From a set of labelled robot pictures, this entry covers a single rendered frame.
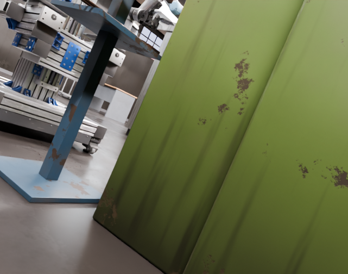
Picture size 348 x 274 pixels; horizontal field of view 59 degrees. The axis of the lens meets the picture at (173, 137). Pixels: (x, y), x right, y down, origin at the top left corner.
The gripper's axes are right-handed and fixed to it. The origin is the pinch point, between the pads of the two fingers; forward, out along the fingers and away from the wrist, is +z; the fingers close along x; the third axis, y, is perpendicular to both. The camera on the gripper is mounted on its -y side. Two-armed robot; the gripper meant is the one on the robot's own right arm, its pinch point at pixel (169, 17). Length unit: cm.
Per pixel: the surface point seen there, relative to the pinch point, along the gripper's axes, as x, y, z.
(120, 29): 55, 31, 27
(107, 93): -469, 44, -489
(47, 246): 77, 100, 58
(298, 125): 59, 44, 101
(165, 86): 49, 44, 52
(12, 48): -293, 36, -680
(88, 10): 67, 31, 21
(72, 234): 65, 100, 54
